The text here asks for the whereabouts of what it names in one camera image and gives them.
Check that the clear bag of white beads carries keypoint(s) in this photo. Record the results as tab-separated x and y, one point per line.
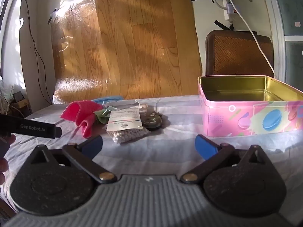
125	132

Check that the clear plastic packet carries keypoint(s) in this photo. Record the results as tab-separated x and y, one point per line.
127	104

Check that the light blue checked bedsheet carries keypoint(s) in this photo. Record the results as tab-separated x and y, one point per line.
153	146

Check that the person's left hand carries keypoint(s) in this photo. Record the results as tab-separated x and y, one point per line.
2	169

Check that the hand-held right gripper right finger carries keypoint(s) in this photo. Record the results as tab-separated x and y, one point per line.
204	146

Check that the pink fleece cloth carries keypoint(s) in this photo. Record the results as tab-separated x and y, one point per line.
78	113

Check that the green cloth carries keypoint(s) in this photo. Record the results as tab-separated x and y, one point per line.
100	118

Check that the pink tin box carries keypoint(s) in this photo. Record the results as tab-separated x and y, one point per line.
236	120

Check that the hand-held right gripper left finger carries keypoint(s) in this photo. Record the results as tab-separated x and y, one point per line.
92	144

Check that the dark round metal object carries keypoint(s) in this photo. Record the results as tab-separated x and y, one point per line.
151	122

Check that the white window frame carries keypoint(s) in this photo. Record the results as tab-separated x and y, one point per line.
275	28

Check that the light blue item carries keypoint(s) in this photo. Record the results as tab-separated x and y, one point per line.
111	98

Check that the yellow cardboard box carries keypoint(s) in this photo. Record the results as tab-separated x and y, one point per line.
21	107

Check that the white power strip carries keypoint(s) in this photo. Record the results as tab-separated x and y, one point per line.
229	8

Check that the small black box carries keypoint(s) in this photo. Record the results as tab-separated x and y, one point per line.
18	97

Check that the wood-grain vinyl sheet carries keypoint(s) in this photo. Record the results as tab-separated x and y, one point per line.
130	40

